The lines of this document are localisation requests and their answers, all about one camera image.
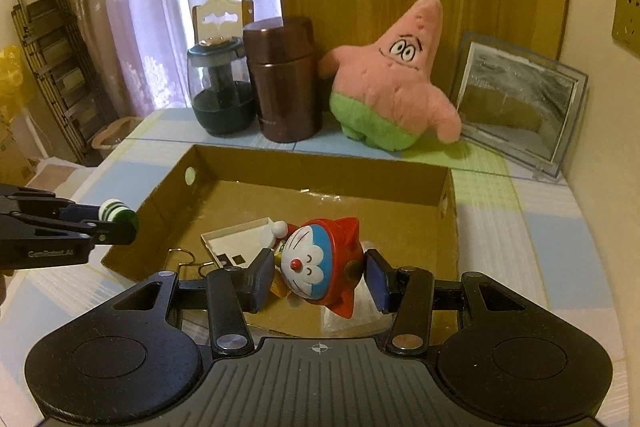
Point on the pink starfish plush toy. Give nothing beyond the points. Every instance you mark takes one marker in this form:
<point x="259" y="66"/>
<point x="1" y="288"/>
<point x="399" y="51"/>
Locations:
<point x="385" y="87"/>

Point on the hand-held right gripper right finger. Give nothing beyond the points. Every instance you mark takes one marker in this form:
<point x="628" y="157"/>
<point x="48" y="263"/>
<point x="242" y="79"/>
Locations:
<point x="377" y="279"/>

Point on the cream wooden chair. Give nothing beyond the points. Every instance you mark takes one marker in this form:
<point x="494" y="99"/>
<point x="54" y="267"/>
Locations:
<point x="220" y="19"/>

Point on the clear bag of floss picks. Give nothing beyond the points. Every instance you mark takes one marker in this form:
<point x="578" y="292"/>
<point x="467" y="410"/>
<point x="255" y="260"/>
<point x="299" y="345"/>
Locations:
<point x="350" y="314"/>

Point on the white square box lid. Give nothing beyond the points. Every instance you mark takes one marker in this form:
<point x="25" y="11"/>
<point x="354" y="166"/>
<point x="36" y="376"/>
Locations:
<point x="235" y="239"/>

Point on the glass picture frame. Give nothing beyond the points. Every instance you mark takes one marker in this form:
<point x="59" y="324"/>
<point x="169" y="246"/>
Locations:
<point x="515" y="102"/>

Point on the glass jar with dark lid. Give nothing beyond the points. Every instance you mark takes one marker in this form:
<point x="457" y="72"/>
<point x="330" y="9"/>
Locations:
<point x="220" y="107"/>

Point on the brown cardboard box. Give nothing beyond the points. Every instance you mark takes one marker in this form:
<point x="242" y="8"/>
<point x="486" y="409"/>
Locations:
<point x="325" y="187"/>

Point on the brown cardboard carton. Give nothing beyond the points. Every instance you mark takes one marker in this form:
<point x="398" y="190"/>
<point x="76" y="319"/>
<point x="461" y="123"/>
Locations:
<point x="15" y="157"/>

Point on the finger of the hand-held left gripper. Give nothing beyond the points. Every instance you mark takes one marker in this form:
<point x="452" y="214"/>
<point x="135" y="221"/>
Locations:
<point x="112" y="234"/>
<point x="80" y="212"/>

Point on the gold wall socket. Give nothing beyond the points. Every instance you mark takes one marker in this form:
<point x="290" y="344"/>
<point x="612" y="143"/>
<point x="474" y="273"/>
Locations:
<point x="627" y="19"/>

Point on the red blue cat toy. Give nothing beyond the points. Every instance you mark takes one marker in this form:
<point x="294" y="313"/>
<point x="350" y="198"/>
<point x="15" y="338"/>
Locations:
<point x="305" y="262"/>

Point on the brown metal canister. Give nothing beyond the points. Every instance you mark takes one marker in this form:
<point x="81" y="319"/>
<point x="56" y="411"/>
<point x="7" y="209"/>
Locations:
<point x="285" y="92"/>

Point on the yellow plastic bag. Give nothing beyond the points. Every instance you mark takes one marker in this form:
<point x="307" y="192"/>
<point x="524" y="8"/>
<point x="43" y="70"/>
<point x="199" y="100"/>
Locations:
<point x="10" y="72"/>

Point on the folded wooden rack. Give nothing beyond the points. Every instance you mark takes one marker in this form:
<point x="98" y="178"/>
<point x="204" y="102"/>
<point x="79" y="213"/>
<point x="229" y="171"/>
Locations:
<point x="55" y="57"/>

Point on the pink lace curtain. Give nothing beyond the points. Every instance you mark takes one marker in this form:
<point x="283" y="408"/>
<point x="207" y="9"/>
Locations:
<point x="150" y="7"/>

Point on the white green striped bottle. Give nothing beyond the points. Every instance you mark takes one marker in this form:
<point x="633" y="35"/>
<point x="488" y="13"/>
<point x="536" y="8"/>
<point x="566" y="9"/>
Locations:
<point x="117" y="211"/>

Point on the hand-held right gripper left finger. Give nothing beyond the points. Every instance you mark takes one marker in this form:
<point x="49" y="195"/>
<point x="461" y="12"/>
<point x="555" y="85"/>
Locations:
<point x="261" y="279"/>

